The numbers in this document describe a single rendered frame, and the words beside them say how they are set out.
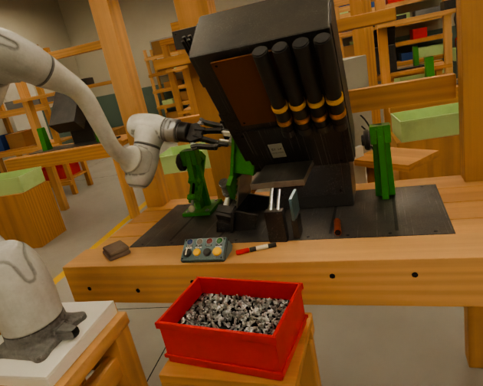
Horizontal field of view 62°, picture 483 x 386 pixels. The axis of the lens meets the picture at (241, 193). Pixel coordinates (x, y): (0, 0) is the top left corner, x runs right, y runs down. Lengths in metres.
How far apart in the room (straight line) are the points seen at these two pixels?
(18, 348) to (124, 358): 0.29
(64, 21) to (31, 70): 12.45
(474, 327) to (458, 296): 0.84
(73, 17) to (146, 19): 2.26
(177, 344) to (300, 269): 0.41
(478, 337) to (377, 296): 0.94
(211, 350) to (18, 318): 0.47
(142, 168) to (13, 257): 0.59
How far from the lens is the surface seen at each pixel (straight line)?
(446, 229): 1.33
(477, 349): 2.15
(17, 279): 1.13
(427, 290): 1.22
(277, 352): 0.94
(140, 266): 1.42
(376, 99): 1.73
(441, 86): 1.74
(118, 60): 1.94
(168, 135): 1.54
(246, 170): 1.38
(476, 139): 1.71
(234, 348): 0.98
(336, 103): 1.07
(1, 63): 1.25
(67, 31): 13.67
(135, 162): 1.51
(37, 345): 1.19
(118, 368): 1.32
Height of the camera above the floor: 1.48
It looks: 18 degrees down
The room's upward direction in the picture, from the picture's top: 12 degrees counter-clockwise
